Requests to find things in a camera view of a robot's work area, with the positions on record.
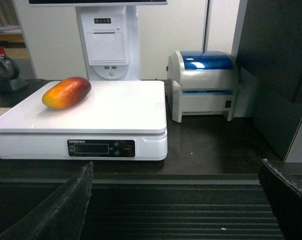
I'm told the white POS terminal stand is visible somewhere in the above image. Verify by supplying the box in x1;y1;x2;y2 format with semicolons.
13;0;167;81

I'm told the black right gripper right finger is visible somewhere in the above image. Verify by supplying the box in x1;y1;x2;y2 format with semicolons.
258;159;302;240

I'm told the black barcode scanner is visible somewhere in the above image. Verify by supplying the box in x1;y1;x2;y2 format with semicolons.
0;56;28;93

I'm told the white blue label printer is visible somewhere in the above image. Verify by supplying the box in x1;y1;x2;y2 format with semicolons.
166;50;239;123

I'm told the white checkout scale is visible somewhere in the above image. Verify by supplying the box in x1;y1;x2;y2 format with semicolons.
0;80;168;161

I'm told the dark grey cabinet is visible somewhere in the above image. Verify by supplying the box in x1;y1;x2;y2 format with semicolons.
236;0;302;163

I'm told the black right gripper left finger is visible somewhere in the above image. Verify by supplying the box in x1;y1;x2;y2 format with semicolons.
0;162;94;240

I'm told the dark red mango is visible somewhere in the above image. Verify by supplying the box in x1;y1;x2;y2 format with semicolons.
42;77;92;110

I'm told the black slatted checkout counter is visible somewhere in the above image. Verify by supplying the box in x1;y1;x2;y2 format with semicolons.
0;78;302;240

